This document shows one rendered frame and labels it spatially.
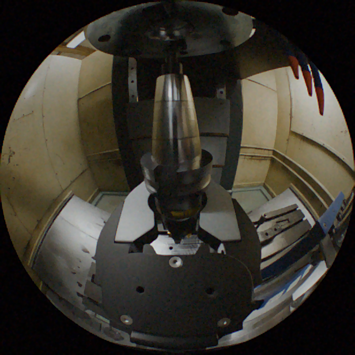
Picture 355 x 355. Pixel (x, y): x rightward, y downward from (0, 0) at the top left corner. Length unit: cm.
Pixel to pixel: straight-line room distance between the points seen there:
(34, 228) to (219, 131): 134
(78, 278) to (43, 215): 52
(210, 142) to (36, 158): 118
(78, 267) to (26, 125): 102
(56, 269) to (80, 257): 27
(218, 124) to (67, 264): 122
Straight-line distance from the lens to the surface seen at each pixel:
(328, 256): 26
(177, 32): 16
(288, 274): 61
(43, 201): 107
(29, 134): 107
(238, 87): 67
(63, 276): 97
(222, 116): 55
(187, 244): 38
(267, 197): 138
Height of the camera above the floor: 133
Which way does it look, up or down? 31 degrees down
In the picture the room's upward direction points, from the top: 3 degrees counter-clockwise
